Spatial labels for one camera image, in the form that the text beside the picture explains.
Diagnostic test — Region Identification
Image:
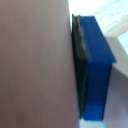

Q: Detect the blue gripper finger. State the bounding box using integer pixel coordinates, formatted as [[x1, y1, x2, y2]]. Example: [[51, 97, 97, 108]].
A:
[[71, 13, 117, 122]]

